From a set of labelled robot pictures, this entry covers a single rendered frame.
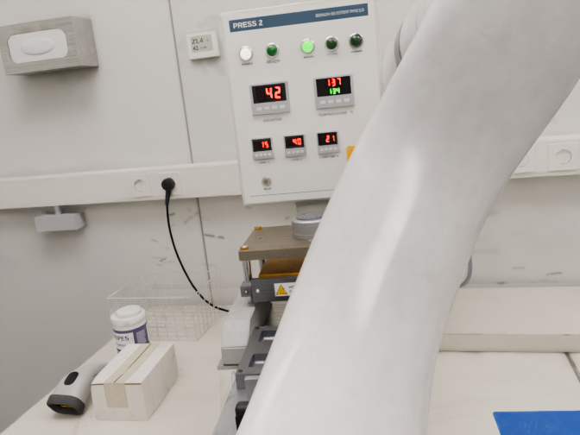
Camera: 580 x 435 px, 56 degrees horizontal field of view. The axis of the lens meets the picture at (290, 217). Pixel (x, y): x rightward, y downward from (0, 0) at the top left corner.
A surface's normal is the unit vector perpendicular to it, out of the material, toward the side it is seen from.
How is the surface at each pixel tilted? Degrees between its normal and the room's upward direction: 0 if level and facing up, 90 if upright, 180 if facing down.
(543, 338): 90
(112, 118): 90
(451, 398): 0
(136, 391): 90
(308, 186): 90
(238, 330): 40
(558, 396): 0
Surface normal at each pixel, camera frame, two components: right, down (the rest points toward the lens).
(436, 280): 0.52, 0.02
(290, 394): -0.16, -0.70
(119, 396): -0.18, 0.22
